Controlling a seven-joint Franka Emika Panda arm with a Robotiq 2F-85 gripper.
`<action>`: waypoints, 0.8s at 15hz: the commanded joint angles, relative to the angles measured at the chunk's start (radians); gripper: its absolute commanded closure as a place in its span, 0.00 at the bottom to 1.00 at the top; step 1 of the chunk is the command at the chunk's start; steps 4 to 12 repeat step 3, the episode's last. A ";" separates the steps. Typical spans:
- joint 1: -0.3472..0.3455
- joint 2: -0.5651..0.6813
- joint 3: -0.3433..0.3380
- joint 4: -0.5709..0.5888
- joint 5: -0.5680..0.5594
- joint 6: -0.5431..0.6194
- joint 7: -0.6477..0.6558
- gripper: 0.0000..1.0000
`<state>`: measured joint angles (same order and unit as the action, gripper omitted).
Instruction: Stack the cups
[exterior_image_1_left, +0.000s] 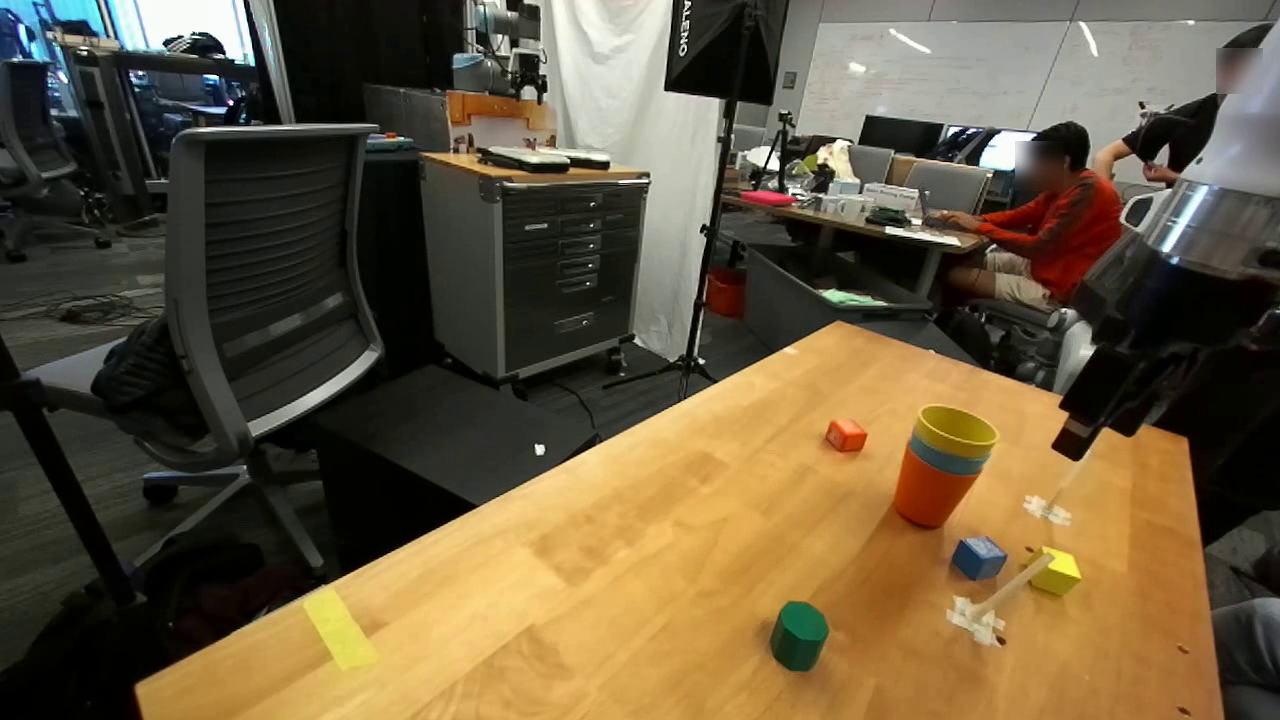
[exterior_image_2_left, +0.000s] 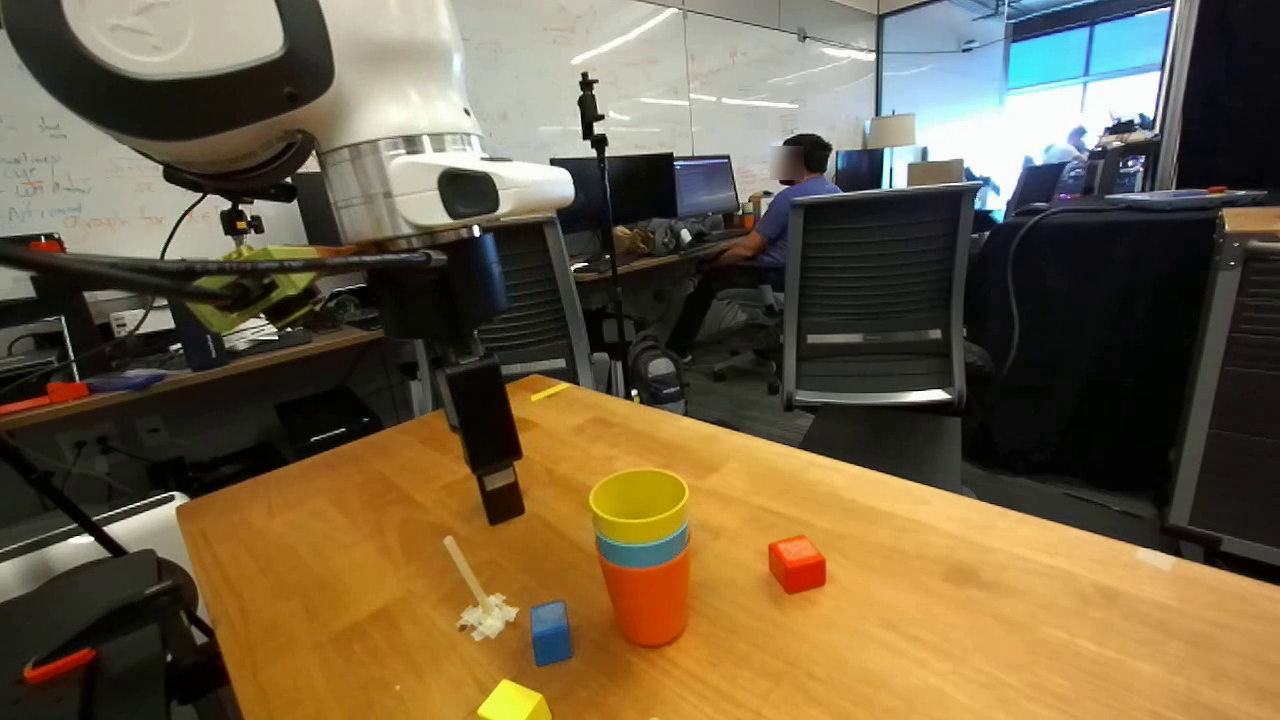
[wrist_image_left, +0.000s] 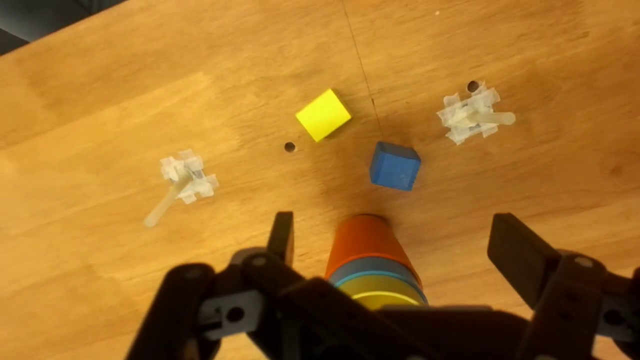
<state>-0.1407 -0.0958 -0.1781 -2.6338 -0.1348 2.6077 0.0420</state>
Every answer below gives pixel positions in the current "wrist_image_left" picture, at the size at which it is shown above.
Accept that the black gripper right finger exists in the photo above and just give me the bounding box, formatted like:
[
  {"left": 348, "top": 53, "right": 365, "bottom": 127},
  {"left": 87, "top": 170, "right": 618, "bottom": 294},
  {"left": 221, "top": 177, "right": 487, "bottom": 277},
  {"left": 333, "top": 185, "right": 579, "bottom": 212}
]
[{"left": 487, "top": 212, "right": 640, "bottom": 360}]

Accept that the yellow wooden block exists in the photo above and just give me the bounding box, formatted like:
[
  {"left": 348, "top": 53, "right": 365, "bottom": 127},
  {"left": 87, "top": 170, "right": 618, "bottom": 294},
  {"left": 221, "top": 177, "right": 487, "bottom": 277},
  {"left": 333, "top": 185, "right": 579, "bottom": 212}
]
[{"left": 295, "top": 85, "right": 355, "bottom": 144}]

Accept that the blue plastic cup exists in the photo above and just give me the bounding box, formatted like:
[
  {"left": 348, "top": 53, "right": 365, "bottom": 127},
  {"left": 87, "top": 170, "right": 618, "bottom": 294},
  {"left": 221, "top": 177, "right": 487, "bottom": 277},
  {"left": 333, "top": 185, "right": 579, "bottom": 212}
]
[{"left": 330, "top": 255, "right": 429, "bottom": 302}]

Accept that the yellow plastic cup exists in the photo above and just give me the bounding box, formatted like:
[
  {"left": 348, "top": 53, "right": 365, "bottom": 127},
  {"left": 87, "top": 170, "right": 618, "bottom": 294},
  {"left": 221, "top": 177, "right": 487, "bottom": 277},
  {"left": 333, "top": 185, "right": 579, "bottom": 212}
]
[{"left": 347, "top": 281, "right": 429, "bottom": 311}]

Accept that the clear plastic jack piece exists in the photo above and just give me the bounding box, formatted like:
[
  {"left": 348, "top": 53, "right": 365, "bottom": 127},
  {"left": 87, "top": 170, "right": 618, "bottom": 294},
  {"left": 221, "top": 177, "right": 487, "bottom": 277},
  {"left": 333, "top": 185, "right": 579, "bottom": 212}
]
[{"left": 142, "top": 147, "right": 221, "bottom": 230}]

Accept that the blue wooden block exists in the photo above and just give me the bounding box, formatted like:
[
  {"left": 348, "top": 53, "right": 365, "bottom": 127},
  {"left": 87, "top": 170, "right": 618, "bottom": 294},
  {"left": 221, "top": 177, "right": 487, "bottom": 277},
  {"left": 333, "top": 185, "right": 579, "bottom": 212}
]
[{"left": 369, "top": 139, "right": 425, "bottom": 193}]

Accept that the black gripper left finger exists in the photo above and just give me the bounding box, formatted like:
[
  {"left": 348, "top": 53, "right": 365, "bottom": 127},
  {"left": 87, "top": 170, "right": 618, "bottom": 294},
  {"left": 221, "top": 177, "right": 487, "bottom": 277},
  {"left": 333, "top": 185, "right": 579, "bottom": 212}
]
[{"left": 127, "top": 210, "right": 308, "bottom": 360}]

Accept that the white taped plastic stick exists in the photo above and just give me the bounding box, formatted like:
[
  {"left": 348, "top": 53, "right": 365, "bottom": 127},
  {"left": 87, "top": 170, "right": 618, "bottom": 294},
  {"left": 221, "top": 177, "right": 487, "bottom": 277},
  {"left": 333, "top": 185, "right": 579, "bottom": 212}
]
[{"left": 437, "top": 84, "right": 518, "bottom": 145}]

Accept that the orange plastic cup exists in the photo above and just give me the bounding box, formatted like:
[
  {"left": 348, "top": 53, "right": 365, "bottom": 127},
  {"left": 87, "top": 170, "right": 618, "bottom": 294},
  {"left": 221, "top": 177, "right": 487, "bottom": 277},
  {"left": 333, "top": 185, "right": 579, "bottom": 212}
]
[{"left": 325, "top": 212, "right": 419, "bottom": 281}]

